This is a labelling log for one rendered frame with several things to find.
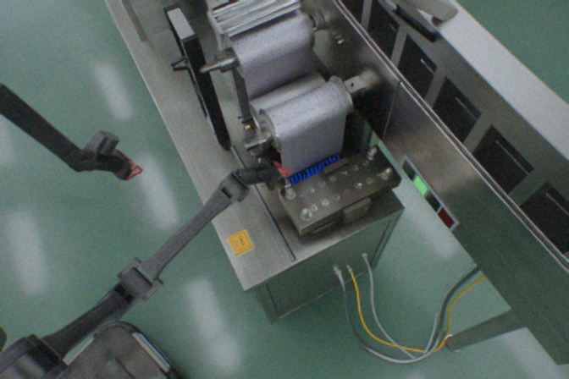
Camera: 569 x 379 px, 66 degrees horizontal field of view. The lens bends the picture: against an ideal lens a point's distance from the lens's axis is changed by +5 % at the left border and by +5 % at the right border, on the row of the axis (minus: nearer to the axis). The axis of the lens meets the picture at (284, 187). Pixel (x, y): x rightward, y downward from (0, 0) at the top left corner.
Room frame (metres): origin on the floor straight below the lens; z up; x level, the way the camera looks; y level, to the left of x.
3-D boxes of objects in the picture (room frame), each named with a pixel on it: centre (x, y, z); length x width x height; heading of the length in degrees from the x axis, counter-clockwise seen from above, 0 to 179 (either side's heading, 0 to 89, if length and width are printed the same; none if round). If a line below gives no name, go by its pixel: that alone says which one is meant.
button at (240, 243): (0.52, 0.18, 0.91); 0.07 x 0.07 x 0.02; 21
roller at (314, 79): (0.91, -0.05, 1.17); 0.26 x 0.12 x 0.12; 111
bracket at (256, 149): (0.77, 0.07, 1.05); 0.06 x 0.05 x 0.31; 111
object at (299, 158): (0.74, -0.11, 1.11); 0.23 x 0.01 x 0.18; 111
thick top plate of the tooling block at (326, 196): (0.65, -0.19, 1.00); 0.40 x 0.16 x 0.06; 111
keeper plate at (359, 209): (0.56, -0.24, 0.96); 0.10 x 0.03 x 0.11; 111
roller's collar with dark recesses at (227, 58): (0.98, 0.13, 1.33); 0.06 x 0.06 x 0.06; 21
